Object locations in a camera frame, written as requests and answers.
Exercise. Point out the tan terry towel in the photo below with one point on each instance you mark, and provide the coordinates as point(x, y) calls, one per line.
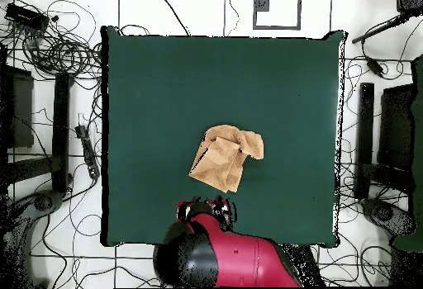
point(218, 166)

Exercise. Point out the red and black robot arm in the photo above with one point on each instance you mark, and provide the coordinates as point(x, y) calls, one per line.
point(248, 259)

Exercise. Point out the dark flat panel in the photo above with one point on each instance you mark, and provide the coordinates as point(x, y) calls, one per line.
point(21, 110)
point(396, 127)

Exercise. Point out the dark green table cloth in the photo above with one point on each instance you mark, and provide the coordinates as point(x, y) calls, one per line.
point(158, 104)

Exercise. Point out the black power strip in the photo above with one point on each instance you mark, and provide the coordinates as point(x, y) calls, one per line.
point(87, 152)

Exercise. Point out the black stand bar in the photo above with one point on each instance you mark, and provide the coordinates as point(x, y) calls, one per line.
point(365, 137)
point(61, 130)

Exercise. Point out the black power adapter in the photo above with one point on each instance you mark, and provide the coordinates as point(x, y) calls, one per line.
point(375, 67)

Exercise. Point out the dark green hanging cloth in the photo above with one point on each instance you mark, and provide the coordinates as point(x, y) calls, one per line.
point(418, 137)

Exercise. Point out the black hub box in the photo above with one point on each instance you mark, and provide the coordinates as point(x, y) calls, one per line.
point(24, 16)

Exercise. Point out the black rod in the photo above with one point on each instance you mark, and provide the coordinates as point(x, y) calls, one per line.
point(380, 29)

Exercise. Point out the black device box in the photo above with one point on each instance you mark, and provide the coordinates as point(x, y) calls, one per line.
point(409, 0)

